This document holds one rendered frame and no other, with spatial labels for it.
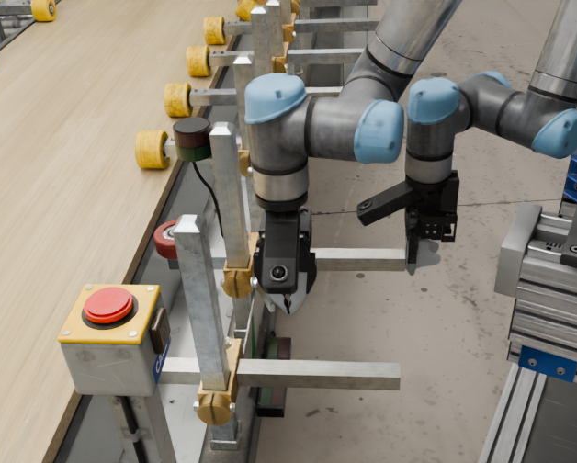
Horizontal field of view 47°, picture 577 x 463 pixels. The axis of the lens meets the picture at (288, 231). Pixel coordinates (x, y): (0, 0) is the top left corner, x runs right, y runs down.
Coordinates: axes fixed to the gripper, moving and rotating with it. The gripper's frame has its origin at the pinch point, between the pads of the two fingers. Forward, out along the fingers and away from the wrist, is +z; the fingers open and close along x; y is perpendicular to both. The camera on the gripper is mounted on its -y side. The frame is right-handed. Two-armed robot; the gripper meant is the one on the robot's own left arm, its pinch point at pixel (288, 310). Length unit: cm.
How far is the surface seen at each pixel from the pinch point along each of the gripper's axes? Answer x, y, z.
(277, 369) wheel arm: 2.0, -3.4, 9.3
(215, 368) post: 10.1, -8.5, 3.7
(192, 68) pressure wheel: 34, 93, -1
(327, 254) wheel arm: -4.9, 21.6, 6.2
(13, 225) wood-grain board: 55, 25, 2
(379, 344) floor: -18, 84, 92
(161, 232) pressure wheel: 25.2, 21.8, 1.5
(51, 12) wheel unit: 95, 150, -1
